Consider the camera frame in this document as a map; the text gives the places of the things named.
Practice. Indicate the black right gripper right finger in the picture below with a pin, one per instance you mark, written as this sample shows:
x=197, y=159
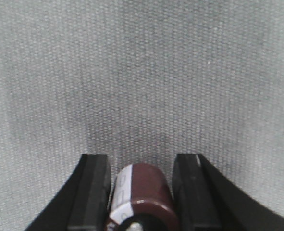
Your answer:
x=207, y=201

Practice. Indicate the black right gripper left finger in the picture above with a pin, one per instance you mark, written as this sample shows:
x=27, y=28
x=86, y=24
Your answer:
x=81, y=203

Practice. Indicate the dark brown cylindrical capacitor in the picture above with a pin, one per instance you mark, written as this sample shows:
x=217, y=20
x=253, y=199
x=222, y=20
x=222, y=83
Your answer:
x=141, y=201

